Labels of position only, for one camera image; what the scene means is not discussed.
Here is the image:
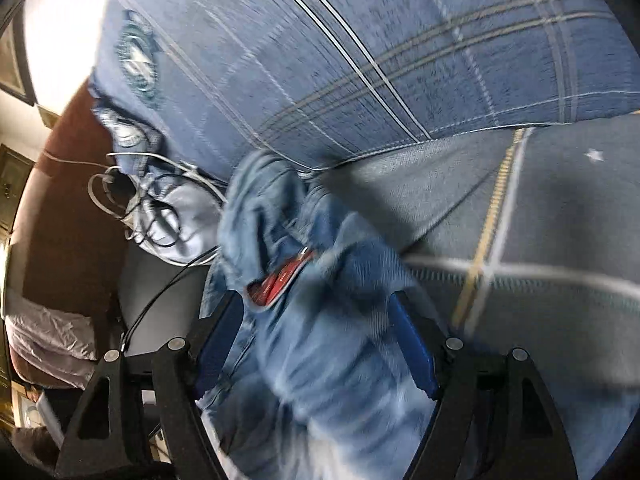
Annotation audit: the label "black cable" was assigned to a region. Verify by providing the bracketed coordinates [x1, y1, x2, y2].
[119, 194, 222, 356]

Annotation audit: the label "white charging cable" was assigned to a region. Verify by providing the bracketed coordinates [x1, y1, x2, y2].
[86, 150, 229, 266]

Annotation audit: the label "grey patterned bed sheet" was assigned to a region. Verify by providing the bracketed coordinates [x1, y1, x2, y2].
[320, 114, 639, 479]

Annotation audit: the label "light blue denim jeans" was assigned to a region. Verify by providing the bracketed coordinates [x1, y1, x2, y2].
[198, 152, 437, 479]

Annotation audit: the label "framed wall picture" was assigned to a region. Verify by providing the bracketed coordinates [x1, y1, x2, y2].
[0, 6, 37, 106]

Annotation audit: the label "blue plaid pillow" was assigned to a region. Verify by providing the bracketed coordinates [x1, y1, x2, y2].
[89, 0, 639, 180]

